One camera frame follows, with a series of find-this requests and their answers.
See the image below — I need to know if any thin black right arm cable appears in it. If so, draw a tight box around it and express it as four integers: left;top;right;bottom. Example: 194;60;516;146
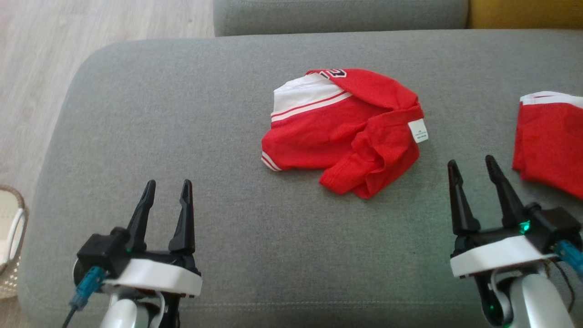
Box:
550;261;576;315

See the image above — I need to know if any blue left camera cable plug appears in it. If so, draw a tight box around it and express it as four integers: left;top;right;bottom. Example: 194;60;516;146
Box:
61;266;106;328

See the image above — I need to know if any yellow sofa backrest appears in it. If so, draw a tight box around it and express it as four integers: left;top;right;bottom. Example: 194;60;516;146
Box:
467;0;583;30

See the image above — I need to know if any large grey sofa seat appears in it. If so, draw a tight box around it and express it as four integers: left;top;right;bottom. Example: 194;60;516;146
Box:
18;30;583;328

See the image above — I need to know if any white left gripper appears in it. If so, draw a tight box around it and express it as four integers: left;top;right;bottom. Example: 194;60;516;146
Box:
102;179;203;297

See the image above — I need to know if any woven laundry basket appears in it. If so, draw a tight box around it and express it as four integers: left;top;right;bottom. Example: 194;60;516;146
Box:
0;184;29;300

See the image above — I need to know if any grey sofa back cushion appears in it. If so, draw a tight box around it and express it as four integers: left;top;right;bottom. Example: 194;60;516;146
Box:
213;0;470;37

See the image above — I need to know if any red white basketball jersey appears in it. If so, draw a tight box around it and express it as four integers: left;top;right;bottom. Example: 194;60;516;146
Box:
261;68;430;200

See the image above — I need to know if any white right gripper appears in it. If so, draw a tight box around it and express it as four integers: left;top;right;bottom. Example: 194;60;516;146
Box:
448;155;558;278

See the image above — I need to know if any red shorts white trim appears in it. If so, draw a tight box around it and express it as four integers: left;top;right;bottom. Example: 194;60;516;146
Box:
512;91;583;200

